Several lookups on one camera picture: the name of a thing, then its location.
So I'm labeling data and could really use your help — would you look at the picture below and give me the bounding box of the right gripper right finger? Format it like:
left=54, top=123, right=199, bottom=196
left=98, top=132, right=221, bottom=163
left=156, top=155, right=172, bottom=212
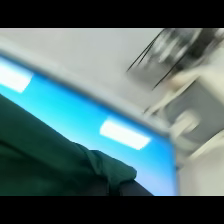
left=118, top=179, right=155, bottom=197

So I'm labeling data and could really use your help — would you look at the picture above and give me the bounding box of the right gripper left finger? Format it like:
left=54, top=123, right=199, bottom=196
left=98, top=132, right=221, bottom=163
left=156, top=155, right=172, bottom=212
left=88, top=185, right=110, bottom=197

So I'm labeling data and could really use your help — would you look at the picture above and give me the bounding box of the green garment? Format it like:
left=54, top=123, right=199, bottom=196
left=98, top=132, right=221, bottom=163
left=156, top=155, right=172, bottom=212
left=0, top=93, right=138, bottom=197

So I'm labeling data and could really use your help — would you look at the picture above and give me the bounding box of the silver frame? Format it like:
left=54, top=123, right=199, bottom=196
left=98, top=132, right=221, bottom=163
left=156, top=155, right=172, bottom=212
left=143, top=64, right=224, bottom=163

